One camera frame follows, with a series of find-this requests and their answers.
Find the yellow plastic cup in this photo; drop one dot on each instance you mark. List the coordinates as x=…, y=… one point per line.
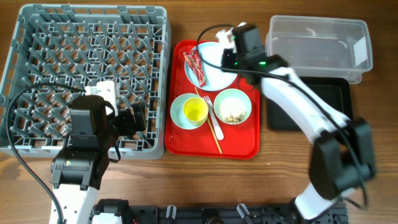
x=195, y=110

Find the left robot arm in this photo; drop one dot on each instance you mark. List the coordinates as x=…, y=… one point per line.
x=78, y=168

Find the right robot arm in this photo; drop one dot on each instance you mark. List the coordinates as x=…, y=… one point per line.
x=342, y=157

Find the rice and food scraps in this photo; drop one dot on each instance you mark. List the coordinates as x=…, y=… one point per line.
x=231, y=110

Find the red snack wrapper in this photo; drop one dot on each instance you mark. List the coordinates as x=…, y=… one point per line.
x=194, y=62

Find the black tray bin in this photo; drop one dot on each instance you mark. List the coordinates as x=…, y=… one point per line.
x=334, y=91

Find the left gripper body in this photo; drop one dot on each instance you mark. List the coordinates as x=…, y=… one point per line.
x=125, y=125

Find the grey dishwasher rack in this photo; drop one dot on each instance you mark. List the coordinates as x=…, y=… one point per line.
x=57, y=50

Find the white plastic fork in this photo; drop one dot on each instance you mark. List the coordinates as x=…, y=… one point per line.
x=218, y=132

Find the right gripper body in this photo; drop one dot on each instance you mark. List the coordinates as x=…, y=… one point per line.
x=229, y=59

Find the wooden chopstick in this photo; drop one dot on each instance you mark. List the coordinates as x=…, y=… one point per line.
x=211, y=128

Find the small light blue bowl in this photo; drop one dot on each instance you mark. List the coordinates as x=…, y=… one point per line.
x=177, y=115

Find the green bowl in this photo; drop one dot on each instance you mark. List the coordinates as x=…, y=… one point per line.
x=234, y=93

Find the white tissue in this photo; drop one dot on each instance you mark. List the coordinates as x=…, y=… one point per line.
x=226, y=39

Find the clear plastic bin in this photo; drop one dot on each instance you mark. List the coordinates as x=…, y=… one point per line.
x=322, y=46

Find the large light blue plate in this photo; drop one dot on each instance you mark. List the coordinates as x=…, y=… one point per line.
x=215, y=78

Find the red plastic tray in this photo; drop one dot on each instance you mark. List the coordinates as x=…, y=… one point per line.
x=241, y=141

